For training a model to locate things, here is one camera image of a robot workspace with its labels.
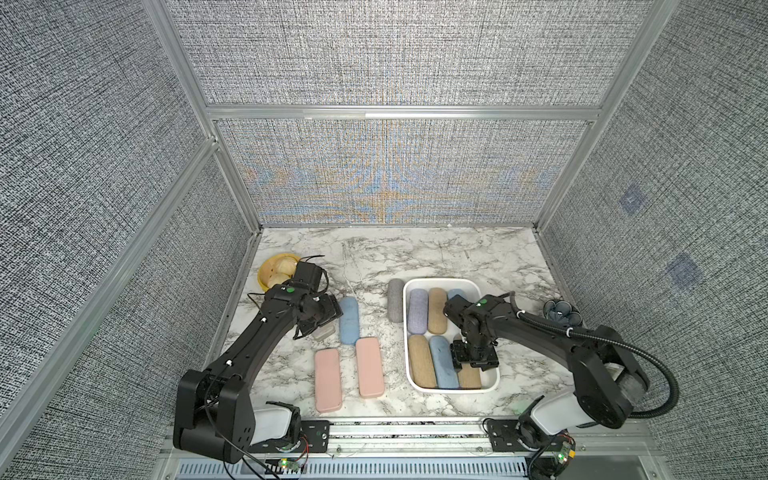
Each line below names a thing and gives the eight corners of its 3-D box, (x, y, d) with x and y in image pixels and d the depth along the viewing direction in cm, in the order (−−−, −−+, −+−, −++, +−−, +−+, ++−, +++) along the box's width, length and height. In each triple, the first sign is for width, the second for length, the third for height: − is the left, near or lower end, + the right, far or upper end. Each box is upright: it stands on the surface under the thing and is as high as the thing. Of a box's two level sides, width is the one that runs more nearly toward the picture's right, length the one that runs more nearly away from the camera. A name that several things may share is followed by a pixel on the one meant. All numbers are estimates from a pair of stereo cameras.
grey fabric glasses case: (387, 327, 95) (387, 317, 89) (387, 285, 105) (387, 274, 99) (403, 327, 95) (405, 317, 89) (401, 285, 105) (402, 274, 99)
